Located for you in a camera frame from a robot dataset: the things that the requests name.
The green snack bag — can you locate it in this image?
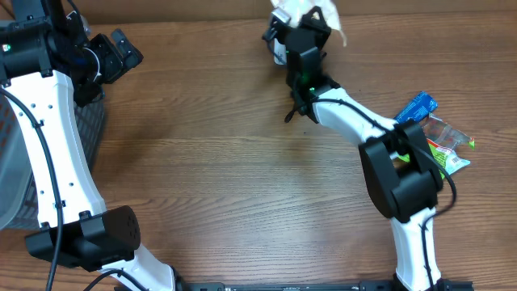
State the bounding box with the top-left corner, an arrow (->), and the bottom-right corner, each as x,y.
395,113 -> 476,181

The grey plastic shopping basket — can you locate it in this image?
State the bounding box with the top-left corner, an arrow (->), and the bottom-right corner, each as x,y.
1,71 -> 107,230

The blue Oreo packet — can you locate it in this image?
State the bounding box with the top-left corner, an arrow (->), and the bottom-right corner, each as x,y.
394,91 -> 438,124

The beige cookie bag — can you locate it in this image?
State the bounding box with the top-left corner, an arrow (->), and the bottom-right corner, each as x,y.
269,0 -> 348,48

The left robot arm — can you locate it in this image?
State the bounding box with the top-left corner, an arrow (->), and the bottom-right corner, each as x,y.
1,0 -> 180,290

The white barcode scanner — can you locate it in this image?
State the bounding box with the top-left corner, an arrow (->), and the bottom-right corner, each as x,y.
273,39 -> 287,65

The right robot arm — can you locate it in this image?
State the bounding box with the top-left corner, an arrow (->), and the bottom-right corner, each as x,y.
264,6 -> 443,290

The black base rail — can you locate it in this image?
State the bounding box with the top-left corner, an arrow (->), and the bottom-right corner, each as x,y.
113,278 -> 474,291

